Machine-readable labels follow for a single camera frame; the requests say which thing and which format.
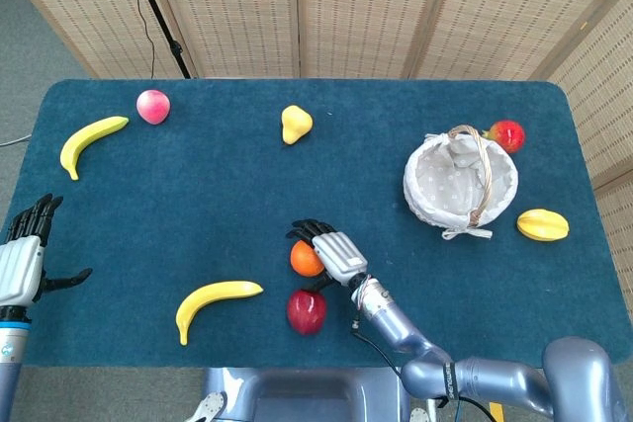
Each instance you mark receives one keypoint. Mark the left black grey robot hand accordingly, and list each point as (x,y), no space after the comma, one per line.
(17,264)

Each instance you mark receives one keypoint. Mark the right black grey robot hand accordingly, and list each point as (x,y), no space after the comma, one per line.
(341,256)

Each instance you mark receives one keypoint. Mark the orange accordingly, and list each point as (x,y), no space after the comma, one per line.
(302,261)

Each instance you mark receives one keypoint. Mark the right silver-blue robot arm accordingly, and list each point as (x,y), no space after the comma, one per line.
(494,377)

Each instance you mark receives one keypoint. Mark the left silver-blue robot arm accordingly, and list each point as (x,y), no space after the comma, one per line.
(10,362)

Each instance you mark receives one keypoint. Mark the wicker basket with cloth liner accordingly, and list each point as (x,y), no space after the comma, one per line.
(445,185)

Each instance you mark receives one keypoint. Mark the dark red apple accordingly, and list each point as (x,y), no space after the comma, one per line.
(305,313)

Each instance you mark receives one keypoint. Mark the yellow pear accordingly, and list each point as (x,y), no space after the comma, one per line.
(296,123)

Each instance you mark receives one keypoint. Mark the yellow banana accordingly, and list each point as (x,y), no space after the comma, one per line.
(198,301)
(84,138)

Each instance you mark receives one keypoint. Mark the silver-blue robot torso base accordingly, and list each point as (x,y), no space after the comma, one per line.
(306,397)

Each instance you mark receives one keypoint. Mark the dark blue carpet mat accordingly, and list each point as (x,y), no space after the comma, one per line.
(198,224)

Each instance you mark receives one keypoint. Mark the yellow starfruit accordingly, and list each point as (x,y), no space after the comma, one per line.
(542,225)

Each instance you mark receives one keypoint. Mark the red yellow apple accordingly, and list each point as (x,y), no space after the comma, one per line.
(510,136)

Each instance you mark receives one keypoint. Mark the pink peach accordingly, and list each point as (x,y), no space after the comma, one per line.
(153,107)

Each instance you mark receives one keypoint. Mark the bamboo folding screen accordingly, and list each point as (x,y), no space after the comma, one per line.
(237,7)

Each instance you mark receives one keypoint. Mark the black tripod pole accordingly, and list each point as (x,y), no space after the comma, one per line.
(158,14)

